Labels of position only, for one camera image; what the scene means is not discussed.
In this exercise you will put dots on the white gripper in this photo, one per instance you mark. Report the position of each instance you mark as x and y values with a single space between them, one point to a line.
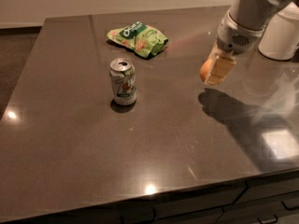
234 38

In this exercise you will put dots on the orange fruit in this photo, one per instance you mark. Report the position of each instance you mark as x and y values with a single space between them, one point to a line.
205 70

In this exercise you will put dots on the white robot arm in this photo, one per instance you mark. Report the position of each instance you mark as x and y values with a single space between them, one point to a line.
266 8

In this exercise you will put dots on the green rice chip bag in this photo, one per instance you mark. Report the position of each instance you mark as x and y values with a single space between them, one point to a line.
144 40

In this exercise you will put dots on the white green soda can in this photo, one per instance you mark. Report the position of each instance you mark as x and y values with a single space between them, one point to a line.
122 74

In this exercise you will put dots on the dark cabinet drawers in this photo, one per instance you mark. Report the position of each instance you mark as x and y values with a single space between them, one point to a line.
235 202

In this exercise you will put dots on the black drawer handle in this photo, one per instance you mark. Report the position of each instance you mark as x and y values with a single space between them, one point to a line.
268 219

